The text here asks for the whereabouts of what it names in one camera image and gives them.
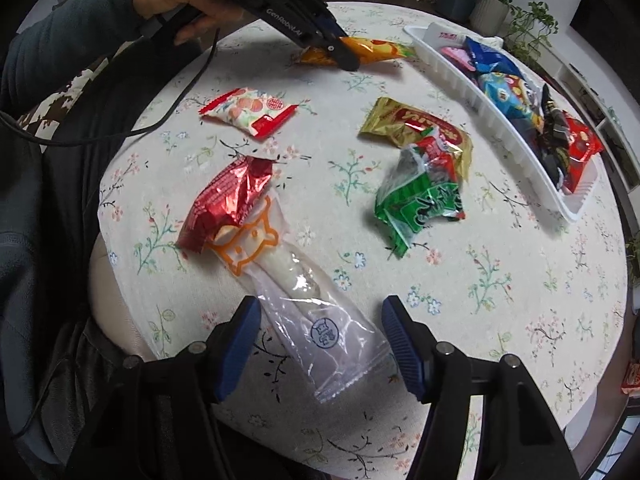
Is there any red foil snack packet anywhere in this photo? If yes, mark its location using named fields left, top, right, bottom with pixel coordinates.
left=177, top=156, right=274, bottom=252

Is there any trailing pothos plant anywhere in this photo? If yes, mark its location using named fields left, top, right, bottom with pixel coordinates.
left=504, top=1, right=559, bottom=68

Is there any black snack packet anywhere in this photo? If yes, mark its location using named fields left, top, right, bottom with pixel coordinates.
left=537, top=84, right=570, bottom=191

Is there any green red snack packet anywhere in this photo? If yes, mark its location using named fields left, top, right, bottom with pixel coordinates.
left=374, top=127, right=465, bottom=258

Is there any clear white sausage packet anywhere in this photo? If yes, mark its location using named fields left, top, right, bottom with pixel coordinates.
left=206, top=191, right=390, bottom=403

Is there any white tv console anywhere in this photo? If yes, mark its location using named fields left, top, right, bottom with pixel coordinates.
left=538, top=48, right=639, bottom=223

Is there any red white candy packet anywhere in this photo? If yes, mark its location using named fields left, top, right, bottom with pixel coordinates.
left=198, top=87, right=298, bottom=140

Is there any cartoon blue snack packet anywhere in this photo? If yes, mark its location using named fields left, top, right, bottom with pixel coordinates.
left=478, top=72, right=544, bottom=131

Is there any plant in white ribbed pot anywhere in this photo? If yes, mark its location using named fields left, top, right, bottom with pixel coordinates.
left=470, top=0, right=512, bottom=37

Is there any pink snack packet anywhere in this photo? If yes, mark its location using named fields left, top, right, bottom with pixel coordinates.
left=439, top=47, right=476, bottom=74

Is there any orange snack packet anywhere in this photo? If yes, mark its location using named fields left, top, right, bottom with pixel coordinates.
left=294, top=36, right=419, bottom=68

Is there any grey sleeved left forearm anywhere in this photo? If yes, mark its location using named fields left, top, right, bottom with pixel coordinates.
left=1, top=0, right=144, bottom=117

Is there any black cable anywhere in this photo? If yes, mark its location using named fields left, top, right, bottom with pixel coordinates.
left=0, top=29, right=222, bottom=149

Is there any gold red snack packet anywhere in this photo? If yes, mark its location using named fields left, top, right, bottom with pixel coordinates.
left=359, top=96, right=473, bottom=181

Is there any white plastic tray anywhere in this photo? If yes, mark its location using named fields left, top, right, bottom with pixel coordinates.
left=404, top=23, right=601, bottom=223

